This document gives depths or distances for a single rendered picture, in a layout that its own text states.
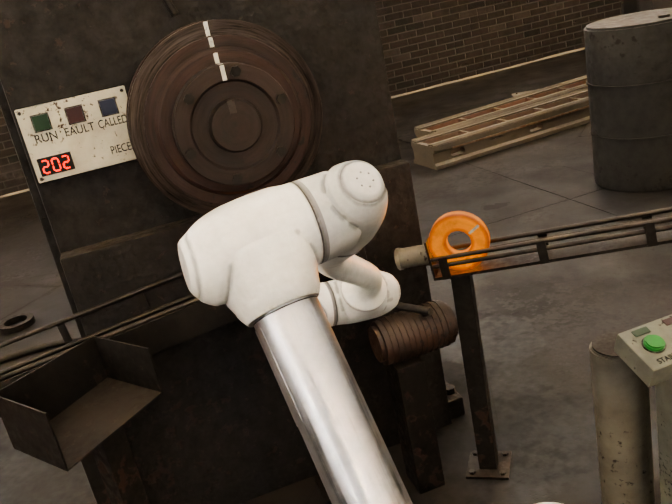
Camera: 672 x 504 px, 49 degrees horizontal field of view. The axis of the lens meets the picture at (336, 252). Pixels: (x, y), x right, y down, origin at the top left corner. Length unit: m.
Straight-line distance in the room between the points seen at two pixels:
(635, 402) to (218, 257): 1.08
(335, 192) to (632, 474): 1.11
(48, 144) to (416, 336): 1.03
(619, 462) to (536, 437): 0.54
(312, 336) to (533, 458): 1.36
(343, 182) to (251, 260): 0.17
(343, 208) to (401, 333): 0.92
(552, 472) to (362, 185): 1.36
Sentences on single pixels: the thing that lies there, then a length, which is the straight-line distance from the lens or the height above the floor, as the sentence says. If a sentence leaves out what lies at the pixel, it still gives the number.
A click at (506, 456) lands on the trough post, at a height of 0.01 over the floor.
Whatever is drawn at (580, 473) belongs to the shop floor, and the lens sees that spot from 2.22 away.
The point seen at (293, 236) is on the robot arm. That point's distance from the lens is 1.03.
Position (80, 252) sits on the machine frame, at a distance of 1.96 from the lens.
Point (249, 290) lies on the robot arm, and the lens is 1.01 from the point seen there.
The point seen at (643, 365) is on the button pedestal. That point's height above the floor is 0.58.
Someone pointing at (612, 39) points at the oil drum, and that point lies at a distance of 4.15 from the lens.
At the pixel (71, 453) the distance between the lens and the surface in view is 1.66.
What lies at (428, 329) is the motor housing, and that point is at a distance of 1.95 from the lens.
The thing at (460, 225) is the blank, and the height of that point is 0.75.
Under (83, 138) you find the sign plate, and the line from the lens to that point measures 1.93.
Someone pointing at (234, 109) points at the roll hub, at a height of 1.15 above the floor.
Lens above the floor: 1.39
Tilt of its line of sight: 20 degrees down
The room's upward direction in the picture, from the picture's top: 12 degrees counter-clockwise
